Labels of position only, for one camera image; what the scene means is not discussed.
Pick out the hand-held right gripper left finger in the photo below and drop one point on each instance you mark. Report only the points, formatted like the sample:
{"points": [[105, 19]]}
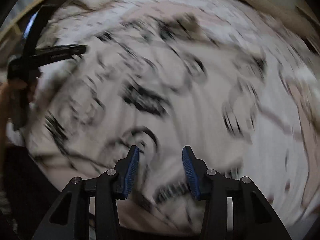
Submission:
{"points": [[131, 172]]}

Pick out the bear print bed sheet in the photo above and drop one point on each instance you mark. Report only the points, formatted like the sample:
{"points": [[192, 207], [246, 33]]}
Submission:
{"points": [[225, 12]]}

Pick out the wooden headboard shelf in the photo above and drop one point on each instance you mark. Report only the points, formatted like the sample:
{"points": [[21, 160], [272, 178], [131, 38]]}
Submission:
{"points": [[15, 27]]}

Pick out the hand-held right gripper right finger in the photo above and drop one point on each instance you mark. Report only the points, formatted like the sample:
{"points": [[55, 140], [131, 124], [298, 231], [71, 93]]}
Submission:
{"points": [[190, 170]]}

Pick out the dark cloth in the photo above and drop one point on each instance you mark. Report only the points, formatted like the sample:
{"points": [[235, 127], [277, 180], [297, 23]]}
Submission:
{"points": [[25, 180]]}

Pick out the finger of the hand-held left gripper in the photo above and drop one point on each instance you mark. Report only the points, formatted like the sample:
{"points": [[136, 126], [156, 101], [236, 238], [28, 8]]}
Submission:
{"points": [[60, 53], [33, 37]]}

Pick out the person's left hand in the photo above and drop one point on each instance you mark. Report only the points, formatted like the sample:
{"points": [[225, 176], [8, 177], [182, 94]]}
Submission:
{"points": [[8, 92]]}

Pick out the black and white print garment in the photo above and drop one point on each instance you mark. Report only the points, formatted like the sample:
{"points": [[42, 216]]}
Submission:
{"points": [[175, 92]]}

